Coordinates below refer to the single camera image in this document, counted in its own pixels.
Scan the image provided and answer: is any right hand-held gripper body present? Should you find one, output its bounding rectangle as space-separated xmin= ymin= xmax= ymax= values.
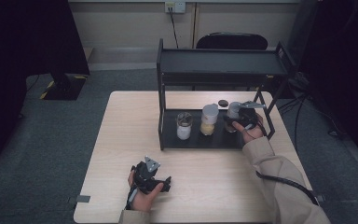
xmin=237 ymin=101 xmax=267 ymax=129

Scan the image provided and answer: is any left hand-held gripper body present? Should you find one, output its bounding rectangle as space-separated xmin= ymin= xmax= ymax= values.
xmin=132 ymin=156 xmax=166 ymax=194

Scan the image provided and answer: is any white-lidded jar with dark contents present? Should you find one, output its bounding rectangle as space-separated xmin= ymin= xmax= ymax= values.
xmin=224 ymin=101 xmax=245 ymax=133

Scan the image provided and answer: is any white-lidded jar with yellow contents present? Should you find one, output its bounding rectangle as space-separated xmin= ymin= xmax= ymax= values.
xmin=200 ymin=103 xmax=220 ymax=136

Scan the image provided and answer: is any glass jar with metal lid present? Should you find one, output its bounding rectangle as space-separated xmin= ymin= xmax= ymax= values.
xmin=175 ymin=111 xmax=194 ymax=141

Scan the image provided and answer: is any black two-tier metal rack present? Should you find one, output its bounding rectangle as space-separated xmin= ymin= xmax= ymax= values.
xmin=156 ymin=38 xmax=297 ymax=153

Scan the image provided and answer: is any person's right hand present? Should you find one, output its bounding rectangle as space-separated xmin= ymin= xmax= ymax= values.
xmin=232 ymin=114 xmax=265 ymax=145

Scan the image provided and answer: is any person's left hand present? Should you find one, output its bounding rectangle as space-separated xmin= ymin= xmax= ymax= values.
xmin=128 ymin=170 xmax=165 ymax=213

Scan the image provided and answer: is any black chair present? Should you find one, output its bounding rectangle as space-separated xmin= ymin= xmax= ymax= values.
xmin=195 ymin=32 xmax=269 ymax=50

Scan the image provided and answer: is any dark curtain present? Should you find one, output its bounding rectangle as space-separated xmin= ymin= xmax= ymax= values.
xmin=0 ymin=0 xmax=91 ymax=169
xmin=297 ymin=0 xmax=358 ymax=172

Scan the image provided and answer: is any black stand base yellow tape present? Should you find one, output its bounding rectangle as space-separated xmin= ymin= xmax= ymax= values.
xmin=39 ymin=73 xmax=88 ymax=101

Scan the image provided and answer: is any left hand-held gripper cable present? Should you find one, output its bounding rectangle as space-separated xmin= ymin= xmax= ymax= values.
xmin=125 ymin=185 xmax=139 ymax=210

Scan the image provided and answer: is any hand-held gripper cable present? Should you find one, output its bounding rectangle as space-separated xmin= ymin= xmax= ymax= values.
xmin=125 ymin=185 xmax=139 ymax=210
xmin=255 ymin=171 xmax=320 ymax=206

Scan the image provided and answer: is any black floor cable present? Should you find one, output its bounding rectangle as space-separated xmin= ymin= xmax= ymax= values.
xmin=304 ymin=99 xmax=346 ymax=139
xmin=293 ymin=96 xmax=307 ymax=150

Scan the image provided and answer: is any right hand-held gripper cable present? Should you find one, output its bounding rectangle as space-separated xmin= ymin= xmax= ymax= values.
xmin=255 ymin=171 xmax=320 ymax=206

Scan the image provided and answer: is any beige wall conduit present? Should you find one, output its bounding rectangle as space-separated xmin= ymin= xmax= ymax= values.
xmin=191 ymin=3 xmax=199 ymax=49

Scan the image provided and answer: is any black power cable at socket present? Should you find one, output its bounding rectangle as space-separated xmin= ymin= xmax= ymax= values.
xmin=168 ymin=7 xmax=180 ymax=49

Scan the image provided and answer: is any white wall socket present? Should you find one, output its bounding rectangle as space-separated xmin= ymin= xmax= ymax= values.
xmin=164 ymin=1 xmax=186 ymax=14

